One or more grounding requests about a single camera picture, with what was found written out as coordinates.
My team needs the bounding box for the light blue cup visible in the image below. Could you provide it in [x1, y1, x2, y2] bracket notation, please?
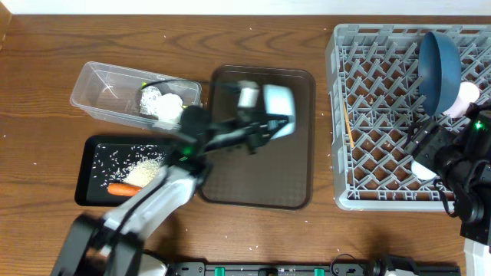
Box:
[410, 160, 437, 181]

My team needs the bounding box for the light blue rice bowl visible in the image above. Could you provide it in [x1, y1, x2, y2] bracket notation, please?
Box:
[263, 84, 296, 140]

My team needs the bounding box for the pink cup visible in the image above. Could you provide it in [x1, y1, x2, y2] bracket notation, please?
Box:
[443, 81, 480, 119]

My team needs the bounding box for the dark blue bowl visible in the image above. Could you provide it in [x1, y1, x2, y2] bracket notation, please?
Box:
[418, 31, 461, 116]

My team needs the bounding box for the foil wrapper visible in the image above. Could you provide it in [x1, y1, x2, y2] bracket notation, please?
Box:
[140, 86, 162, 117]

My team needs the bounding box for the orange carrot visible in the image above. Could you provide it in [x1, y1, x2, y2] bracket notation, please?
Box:
[107, 183, 142, 197]

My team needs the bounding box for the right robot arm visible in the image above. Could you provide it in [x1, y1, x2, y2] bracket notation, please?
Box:
[404, 110, 490, 276]

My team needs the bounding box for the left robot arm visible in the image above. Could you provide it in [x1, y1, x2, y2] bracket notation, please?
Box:
[51, 106, 295, 275]

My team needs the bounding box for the grey plastic dishwasher rack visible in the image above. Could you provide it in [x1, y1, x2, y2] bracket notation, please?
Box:
[325, 24, 490, 212]

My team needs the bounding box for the brown serving tray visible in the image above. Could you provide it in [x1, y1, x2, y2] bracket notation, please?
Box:
[199, 65, 315, 210]

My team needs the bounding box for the white crumpled tissue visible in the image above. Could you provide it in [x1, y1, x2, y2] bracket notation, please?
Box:
[156, 94, 183, 123]

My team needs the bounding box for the wooden chopstick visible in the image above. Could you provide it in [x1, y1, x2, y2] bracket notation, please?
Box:
[343, 101, 354, 149]

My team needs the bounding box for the pile of white rice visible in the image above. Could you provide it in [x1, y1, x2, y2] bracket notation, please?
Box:
[92, 143, 167, 188]

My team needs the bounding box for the black tray bin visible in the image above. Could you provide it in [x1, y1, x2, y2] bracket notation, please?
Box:
[74, 135, 170, 207]

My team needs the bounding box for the clear plastic bin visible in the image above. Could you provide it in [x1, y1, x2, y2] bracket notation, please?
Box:
[70, 61, 202, 132]

